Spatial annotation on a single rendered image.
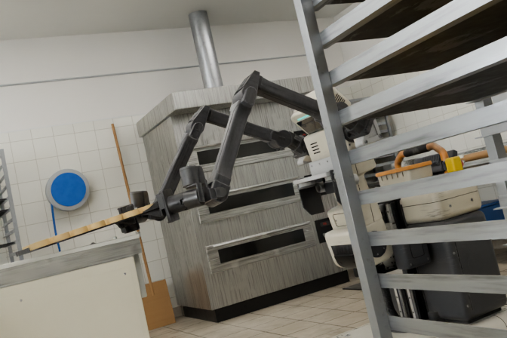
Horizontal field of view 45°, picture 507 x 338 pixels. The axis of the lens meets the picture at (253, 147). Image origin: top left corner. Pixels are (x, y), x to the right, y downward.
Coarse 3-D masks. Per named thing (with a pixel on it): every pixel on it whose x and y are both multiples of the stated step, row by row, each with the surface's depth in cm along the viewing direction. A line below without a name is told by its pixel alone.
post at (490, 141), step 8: (480, 104) 151; (488, 104) 151; (488, 136) 151; (496, 136) 150; (488, 144) 151; (496, 144) 150; (488, 152) 151; (496, 152) 149; (504, 152) 150; (496, 184) 151; (504, 184) 149; (504, 192) 149; (504, 216) 150
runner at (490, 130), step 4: (496, 124) 147; (500, 124) 146; (504, 124) 145; (484, 128) 151; (488, 128) 150; (492, 128) 149; (496, 128) 148; (500, 128) 146; (504, 128) 145; (484, 132) 151; (488, 132) 150; (492, 132) 149; (496, 132) 144; (500, 132) 143; (484, 136) 148
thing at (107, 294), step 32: (128, 256) 188; (0, 288) 171; (32, 288) 174; (64, 288) 178; (96, 288) 182; (128, 288) 186; (0, 320) 169; (32, 320) 172; (64, 320) 176; (96, 320) 180; (128, 320) 184
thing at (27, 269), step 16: (112, 240) 188; (128, 240) 190; (48, 256) 179; (64, 256) 181; (80, 256) 183; (96, 256) 185; (112, 256) 187; (0, 272) 172; (16, 272) 174; (32, 272) 176; (48, 272) 178
